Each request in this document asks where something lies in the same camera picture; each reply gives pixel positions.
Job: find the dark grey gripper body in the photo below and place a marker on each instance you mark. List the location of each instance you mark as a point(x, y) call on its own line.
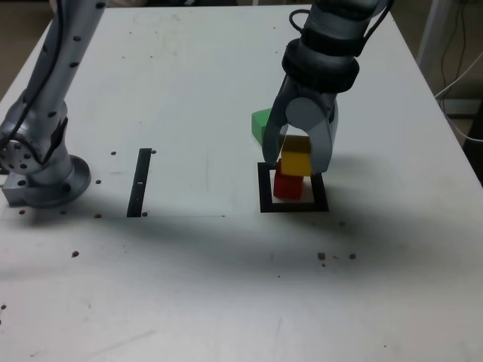
point(309, 92)

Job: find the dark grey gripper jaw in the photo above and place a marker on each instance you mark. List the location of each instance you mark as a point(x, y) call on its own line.
point(272, 135)

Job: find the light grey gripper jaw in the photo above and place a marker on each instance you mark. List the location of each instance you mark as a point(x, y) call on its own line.
point(320, 147)

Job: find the green cube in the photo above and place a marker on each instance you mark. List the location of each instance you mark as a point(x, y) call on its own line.
point(260, 122)

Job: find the yellow cube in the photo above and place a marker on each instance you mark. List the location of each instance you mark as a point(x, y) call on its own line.
point(296, 160)

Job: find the red cube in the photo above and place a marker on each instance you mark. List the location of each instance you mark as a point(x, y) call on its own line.
point(287, 186)

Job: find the black tape square outline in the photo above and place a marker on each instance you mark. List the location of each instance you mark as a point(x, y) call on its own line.
point(264, 192)

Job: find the black tape strip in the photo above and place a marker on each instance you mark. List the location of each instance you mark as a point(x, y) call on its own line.
point(139, 181)

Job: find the black box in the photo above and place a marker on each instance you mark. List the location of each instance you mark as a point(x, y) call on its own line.
point(464, 106)

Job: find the white metal post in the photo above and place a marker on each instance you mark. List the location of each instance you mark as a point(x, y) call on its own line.
point(434, 26)

